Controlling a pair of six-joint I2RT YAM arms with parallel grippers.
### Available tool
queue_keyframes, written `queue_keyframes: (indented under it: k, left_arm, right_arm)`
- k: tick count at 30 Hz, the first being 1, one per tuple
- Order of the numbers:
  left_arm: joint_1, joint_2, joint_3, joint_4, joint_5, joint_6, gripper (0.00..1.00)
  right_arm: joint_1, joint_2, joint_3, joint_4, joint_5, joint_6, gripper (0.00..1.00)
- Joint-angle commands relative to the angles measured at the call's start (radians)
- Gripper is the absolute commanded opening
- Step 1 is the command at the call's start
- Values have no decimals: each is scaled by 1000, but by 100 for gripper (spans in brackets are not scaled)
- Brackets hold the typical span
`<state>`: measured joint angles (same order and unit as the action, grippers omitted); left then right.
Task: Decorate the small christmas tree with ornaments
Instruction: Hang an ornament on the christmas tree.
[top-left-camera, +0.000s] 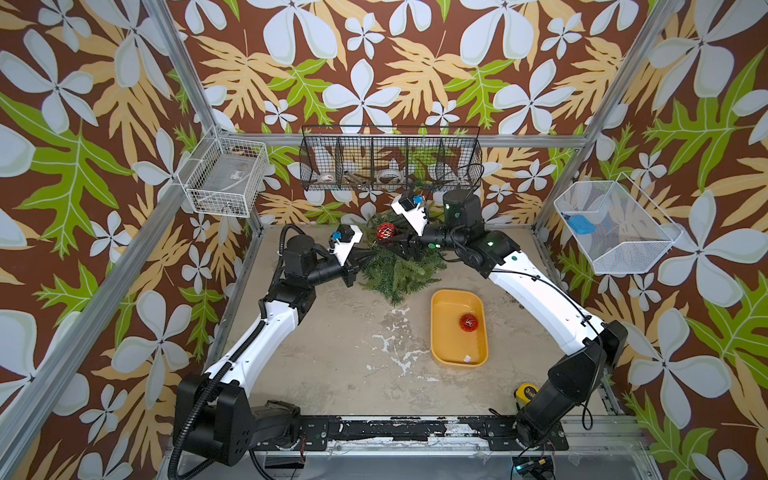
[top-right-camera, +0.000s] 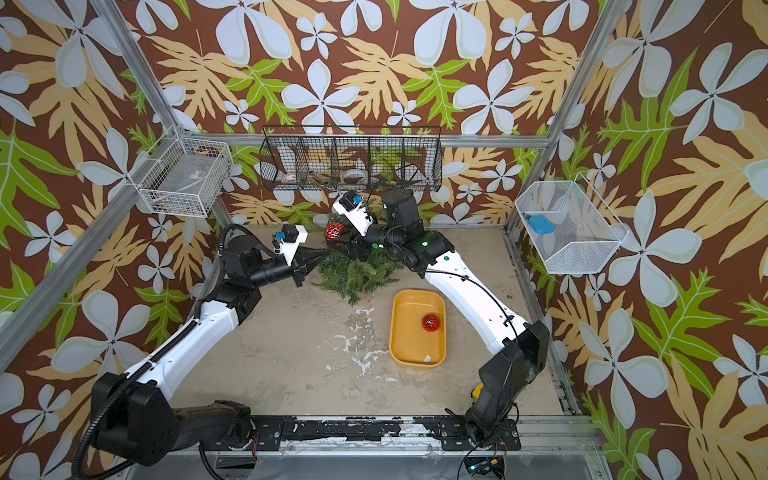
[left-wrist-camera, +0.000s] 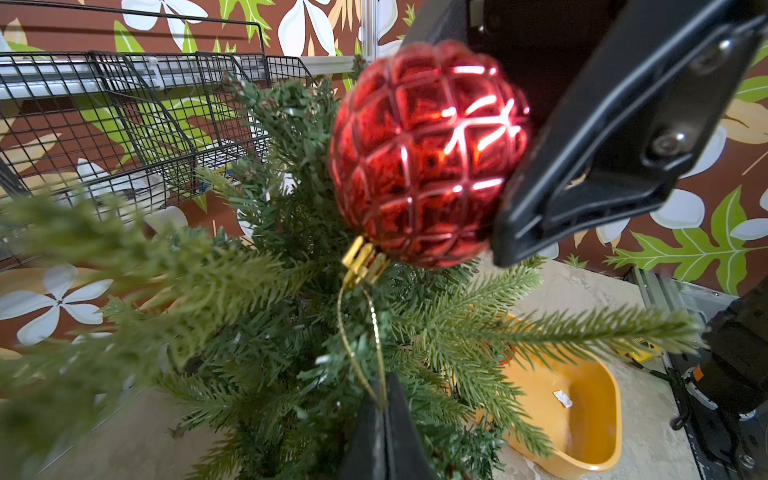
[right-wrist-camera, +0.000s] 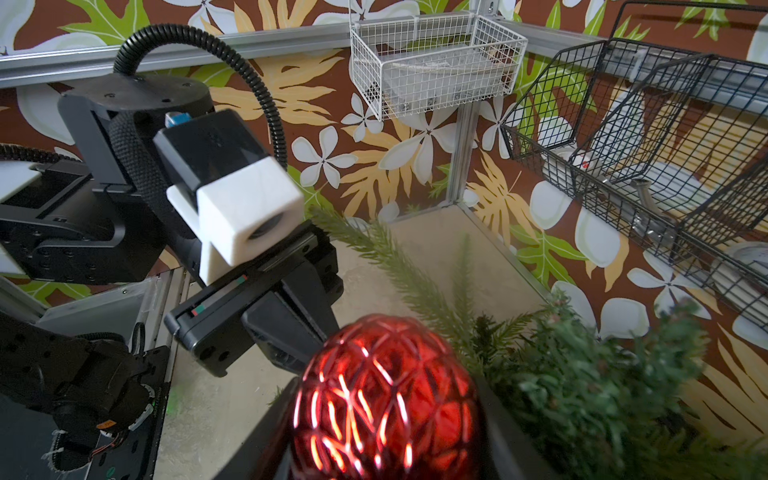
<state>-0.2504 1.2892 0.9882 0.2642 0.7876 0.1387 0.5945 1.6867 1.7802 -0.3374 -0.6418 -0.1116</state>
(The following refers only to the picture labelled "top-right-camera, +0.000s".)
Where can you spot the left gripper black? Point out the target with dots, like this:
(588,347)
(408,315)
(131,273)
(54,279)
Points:
(304,259)

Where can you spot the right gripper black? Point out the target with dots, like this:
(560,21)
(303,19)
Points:
(356,243)

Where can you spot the red faceted ornament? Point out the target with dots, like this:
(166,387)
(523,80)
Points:
(334,231)
(431,323)

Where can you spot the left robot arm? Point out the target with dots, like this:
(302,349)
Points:
(132,417)

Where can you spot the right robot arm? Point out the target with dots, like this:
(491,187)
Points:
(519,348)

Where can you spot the small green christmas tree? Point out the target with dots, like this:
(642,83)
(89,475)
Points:
(353,279)

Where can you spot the yellow plastic tray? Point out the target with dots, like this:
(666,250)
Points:
(409,343)

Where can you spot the blue object in basket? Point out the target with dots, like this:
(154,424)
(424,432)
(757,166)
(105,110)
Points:
(540,225)

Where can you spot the yellow tape measure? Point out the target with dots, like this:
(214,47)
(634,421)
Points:
(475,393)

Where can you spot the white mesh basket right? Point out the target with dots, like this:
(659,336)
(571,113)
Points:
(587,230)

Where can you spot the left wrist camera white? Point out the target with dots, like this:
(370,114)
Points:
(288,240)

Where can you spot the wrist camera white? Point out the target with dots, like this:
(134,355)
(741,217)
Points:
(354,209)
(288,240)

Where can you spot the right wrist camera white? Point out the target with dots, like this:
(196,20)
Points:
(354,209)

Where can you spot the black wire basket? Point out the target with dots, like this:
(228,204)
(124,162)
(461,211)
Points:
(361,158)

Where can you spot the white wire basket left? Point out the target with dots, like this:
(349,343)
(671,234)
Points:
(181,174)

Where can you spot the black mounting rail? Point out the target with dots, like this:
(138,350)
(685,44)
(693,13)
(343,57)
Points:
(273,433)

